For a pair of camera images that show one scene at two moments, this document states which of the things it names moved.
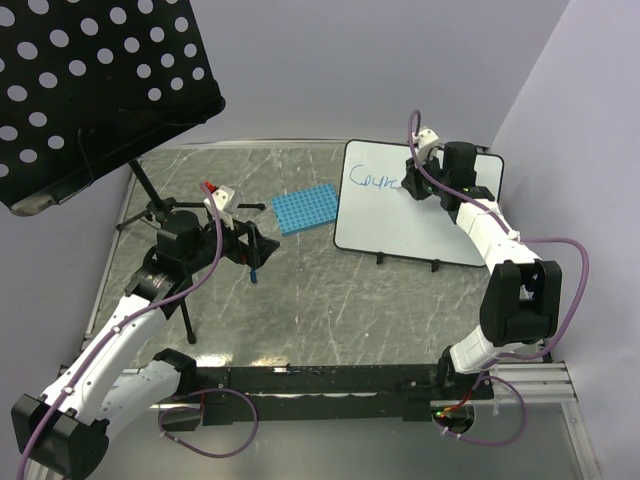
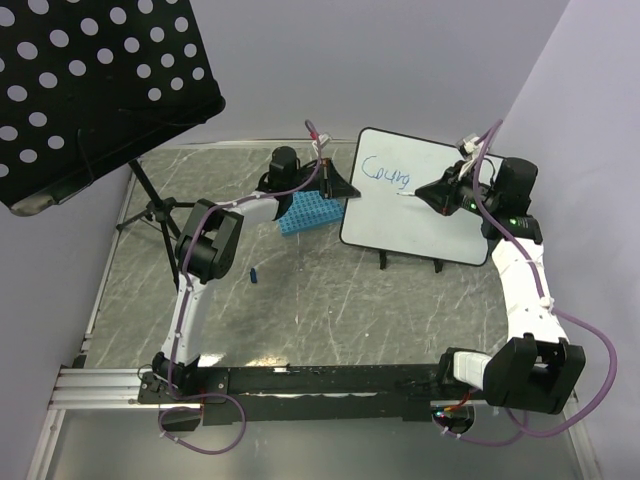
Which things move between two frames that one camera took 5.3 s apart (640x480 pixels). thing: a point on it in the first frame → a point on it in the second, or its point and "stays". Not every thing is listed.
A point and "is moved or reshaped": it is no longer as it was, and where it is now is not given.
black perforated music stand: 87,85 stays
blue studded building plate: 306,210 stays
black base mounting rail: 281,393 stays
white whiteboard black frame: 374,215 is moved or reshaped
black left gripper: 241,252 → 331,184
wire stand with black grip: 161,207 stays
